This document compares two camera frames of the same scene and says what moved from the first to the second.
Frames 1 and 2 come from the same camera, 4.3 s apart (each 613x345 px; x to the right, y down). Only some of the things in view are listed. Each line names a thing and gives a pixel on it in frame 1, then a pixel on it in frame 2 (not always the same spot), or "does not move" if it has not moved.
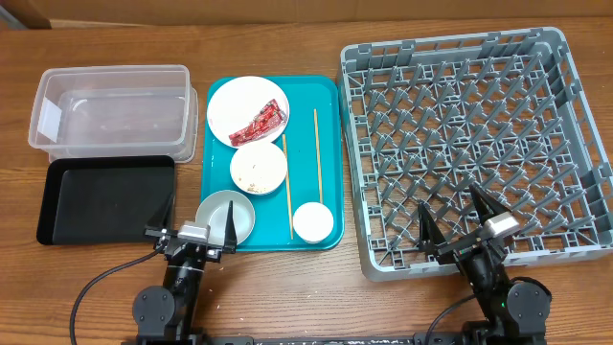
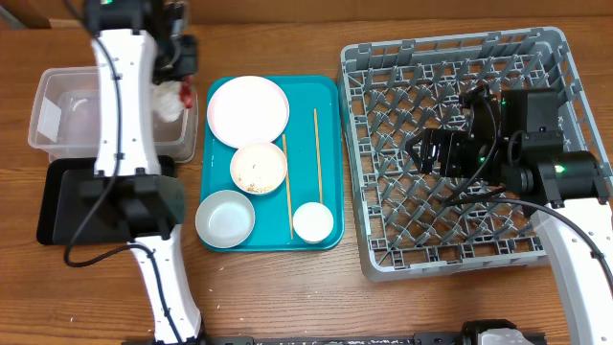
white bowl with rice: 259,168 does not move
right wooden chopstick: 317,149 does not move
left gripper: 157,226 -> 187,63
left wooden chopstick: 287,184 does not move
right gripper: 429,234 -> 449,141
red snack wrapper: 270,117 -> 186,94
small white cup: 313,222 does not move
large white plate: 236,103 does not move
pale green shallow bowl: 214,211 does not move
